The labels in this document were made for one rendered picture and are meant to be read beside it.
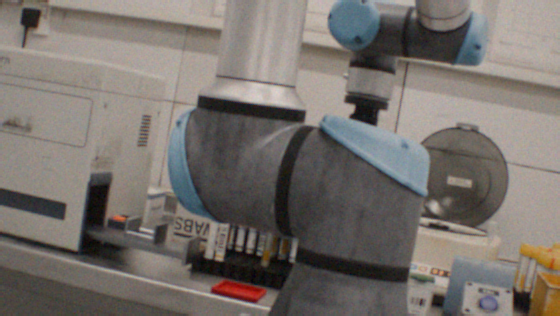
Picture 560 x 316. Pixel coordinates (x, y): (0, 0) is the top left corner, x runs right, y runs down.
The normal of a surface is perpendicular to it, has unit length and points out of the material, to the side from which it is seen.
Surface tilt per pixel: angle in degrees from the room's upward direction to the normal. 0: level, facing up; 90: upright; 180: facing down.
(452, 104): 90
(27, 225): 90
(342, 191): 85
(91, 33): 90
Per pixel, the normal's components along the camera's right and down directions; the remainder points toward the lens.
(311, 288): -0.56, -0.44
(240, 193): -0.40, 0.29
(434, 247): -0.34, -0.01
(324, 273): -0.52, -0.14
